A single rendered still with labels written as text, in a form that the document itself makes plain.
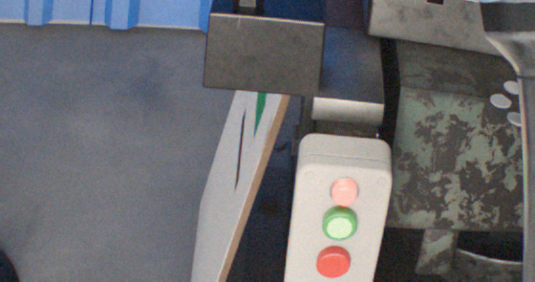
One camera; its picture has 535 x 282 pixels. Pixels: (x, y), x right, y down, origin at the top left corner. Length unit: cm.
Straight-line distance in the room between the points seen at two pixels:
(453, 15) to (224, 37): 23
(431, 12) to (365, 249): 24
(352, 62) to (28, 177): 108
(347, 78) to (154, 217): 97
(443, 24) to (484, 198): 17
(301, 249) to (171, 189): 107
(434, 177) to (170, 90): 130
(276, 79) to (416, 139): 14
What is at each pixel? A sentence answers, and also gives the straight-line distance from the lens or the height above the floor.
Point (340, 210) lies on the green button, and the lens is 96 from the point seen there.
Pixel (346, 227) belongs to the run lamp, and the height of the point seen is 58.
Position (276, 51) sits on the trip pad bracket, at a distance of 100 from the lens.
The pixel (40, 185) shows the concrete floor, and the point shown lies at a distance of 204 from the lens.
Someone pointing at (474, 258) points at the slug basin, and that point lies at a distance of 126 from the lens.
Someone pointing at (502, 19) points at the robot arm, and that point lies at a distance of 50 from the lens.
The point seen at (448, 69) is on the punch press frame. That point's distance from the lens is 109.
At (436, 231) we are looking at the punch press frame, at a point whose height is 50.
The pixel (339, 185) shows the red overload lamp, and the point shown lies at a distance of 95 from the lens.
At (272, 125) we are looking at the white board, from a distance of 136.
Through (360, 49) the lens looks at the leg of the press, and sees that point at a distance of 110.
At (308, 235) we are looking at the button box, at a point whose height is 56.
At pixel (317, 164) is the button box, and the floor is 63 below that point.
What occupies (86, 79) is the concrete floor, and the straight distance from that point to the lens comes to 237.
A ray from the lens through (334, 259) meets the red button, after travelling 99.
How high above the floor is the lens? 113
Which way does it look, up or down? 30 degrees down
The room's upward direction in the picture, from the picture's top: 5 degrees clockwise
